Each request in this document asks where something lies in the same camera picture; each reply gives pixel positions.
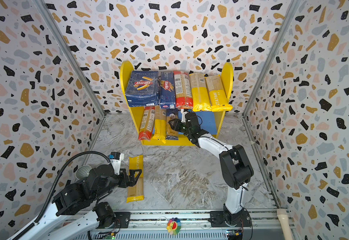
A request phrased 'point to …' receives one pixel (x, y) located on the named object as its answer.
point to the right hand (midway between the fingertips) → (168, 119)
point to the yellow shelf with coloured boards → (211, 120)
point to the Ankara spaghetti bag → (170, 133)
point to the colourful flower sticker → (173, 226)
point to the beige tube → (283, 216)
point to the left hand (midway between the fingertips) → (135, 169)
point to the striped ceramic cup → (83, 172)
